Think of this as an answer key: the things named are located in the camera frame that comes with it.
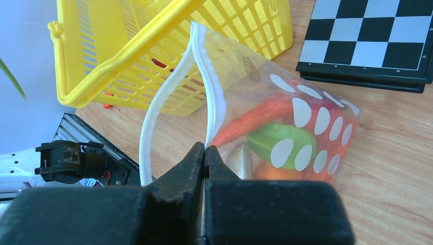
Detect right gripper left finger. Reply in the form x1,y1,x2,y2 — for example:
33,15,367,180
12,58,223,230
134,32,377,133
1,142,205,244

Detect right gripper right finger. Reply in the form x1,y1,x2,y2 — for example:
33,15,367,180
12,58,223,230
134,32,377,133
203,146,355,244

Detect brown kiwi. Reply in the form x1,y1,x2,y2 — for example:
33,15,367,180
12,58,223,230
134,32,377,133
225,142,253,180

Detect green star fruit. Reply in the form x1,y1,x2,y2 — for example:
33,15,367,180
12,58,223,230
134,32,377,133
247,122,317,171

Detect polka dot zip bag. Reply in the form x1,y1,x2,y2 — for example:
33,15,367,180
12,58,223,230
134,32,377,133
139,22,360,186

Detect red chili pepper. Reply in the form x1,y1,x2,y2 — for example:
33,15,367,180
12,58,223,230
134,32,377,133
210,98,293,146

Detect yellow plastic basket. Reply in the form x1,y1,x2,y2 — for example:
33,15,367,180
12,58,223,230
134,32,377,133
47,1,294,110

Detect orange tangerine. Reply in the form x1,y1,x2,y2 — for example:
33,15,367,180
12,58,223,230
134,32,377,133
253,161,305,180

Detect red apple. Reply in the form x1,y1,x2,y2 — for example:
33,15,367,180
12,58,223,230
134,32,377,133
301,84,360,183

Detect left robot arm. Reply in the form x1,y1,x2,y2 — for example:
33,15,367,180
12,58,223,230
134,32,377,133
1,140,132,202

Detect small red chili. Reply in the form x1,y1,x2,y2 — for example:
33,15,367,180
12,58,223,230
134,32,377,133
148,58,175,75

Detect black white checkerboard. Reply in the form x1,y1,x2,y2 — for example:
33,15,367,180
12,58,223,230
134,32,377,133
296,0,432,93

